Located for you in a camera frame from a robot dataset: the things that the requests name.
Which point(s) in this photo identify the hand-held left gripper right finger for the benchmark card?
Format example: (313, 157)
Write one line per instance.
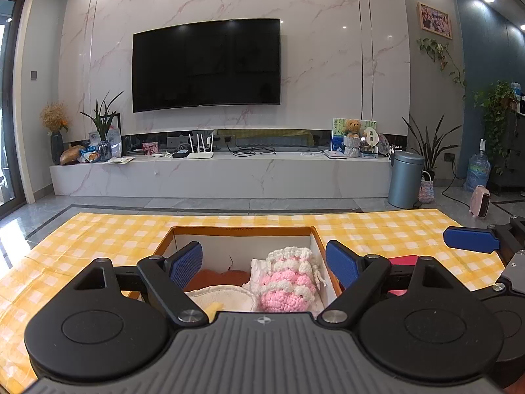
(342, 264)

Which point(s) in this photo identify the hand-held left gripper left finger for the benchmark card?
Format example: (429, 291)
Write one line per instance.
(186, 262)

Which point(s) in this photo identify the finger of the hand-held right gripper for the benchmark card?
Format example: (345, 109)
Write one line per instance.
(469, 239)

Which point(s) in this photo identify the cream round pad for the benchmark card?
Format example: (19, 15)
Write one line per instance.
(229, 297)

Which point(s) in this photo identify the orange-rimmed cardboard box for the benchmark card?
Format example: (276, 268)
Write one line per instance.
(242, 246)

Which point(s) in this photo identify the pink white crochet pouch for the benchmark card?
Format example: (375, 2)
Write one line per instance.
(287, 291)

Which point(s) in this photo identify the white cloth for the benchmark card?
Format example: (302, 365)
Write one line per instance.
(259, 275)

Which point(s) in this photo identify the yellow soft piece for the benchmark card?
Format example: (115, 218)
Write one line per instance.
(214, 312)

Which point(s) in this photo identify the pink space heater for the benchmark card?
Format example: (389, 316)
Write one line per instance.
(480, 203)

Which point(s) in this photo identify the red flat lid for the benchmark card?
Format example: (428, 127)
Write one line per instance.
(404, 260)

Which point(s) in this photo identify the woven handbag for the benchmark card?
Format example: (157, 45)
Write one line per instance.
(426, 188)

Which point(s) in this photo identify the blue water jug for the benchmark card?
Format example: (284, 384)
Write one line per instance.
(478, 172)

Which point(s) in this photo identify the blue-grey trash can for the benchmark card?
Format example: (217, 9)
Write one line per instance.
(405, 180)

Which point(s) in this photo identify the yellow checked mat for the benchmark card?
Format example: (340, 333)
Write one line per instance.
(102, 234)

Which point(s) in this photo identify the white marble tv console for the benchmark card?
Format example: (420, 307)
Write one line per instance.
(221, 176)

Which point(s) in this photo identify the potted snake plant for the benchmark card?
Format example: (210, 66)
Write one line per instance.
(430, 152)

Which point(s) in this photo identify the dark cabinet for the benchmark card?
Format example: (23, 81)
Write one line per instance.
(510, 152)

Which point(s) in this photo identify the small black box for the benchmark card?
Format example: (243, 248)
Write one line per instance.
(179, 154)

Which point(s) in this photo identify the white router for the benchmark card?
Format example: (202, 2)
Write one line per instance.
(201, 154)

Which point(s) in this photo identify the flat book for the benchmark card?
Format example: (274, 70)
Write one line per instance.
(335, 155)

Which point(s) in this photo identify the pink card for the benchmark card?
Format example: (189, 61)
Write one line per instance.
(150, 148)

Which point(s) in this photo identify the loose papers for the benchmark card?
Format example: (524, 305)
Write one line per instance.
(119, 159)

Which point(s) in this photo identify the decorative plate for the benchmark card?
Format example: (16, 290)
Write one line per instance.
(384, 144)

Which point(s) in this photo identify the white round sign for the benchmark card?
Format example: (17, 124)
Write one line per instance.
(369, 139)

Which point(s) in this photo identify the painted picture board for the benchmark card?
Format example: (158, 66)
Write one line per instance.
(338, 135)

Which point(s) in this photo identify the green hanging plant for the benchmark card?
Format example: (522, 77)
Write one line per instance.
(496, 111)

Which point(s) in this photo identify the brown teddy bear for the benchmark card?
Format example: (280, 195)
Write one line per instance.
(352, 128)

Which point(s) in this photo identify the snack packets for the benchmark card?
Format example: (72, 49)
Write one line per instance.
(90, 155)

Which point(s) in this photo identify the green plant in glass vase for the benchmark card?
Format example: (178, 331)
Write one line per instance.
(104, 131)

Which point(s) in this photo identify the gold ornament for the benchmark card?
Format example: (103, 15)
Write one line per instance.
(71, 155)

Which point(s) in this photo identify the trailing vine plant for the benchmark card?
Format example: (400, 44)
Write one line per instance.
(441, 55)

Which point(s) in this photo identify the dried flowers in vase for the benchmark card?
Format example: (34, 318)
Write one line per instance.
(55, 119)

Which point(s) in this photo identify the black television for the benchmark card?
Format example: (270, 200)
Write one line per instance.
(205, 65)

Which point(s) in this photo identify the wooden framed picture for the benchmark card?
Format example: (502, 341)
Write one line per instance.
(434, 20)

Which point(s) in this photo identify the sliding glass door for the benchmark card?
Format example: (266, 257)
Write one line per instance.
(12, 90)

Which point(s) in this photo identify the wall socket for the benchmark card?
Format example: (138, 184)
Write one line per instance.
(450, 156)

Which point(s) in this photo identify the black photo frame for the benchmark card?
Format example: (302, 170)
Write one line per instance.
(118, 131)

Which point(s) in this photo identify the wall switch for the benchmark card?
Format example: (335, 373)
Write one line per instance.
(33, 74)

